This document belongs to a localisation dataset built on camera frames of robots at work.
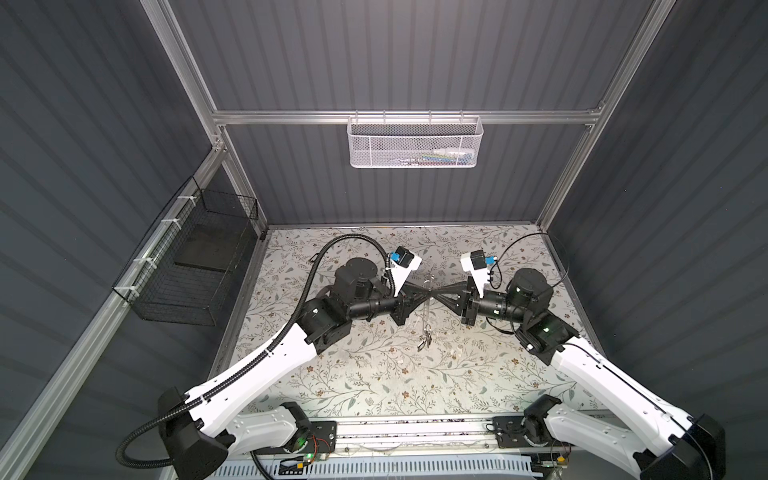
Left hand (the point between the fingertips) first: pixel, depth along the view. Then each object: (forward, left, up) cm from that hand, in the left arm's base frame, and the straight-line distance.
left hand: (432, 293), depth 64 cm
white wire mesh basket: (+70, -5, -3) cm, 70 cm away
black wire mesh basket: (+12, +60, -4) cm, 61 cm away
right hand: (-1, -1, -1) cm, 2 cm away
